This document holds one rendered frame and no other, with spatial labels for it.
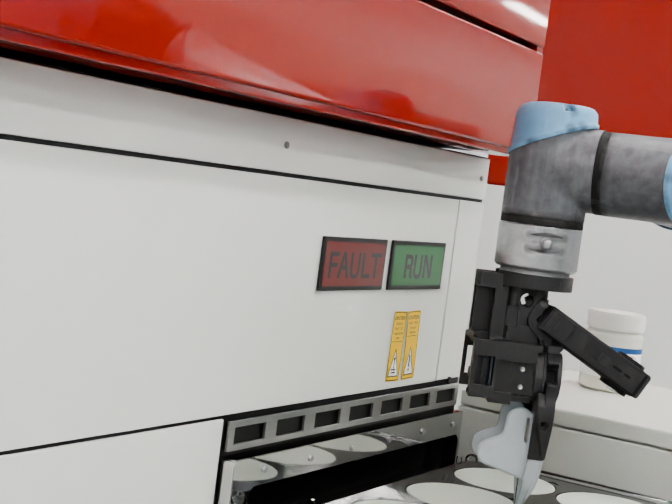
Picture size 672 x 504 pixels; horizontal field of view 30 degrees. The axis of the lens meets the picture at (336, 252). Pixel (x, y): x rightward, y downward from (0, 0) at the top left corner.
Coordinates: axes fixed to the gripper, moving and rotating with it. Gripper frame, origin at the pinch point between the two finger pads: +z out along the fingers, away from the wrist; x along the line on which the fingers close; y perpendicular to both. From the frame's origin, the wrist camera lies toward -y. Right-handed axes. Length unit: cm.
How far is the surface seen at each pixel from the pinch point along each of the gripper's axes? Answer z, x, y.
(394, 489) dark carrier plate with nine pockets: 1.3, 0.3, 12.2
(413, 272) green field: -18.0, -10.2, 12.1
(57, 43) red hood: -32, 41, 39
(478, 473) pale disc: 1.3, -11.0, 2.9
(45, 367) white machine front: -12, 33, 39
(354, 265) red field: -18.6, 0.2, 18.5
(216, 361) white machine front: -10.9, 16.6, 28.9
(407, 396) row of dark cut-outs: -5.4, -12.2, 10.9
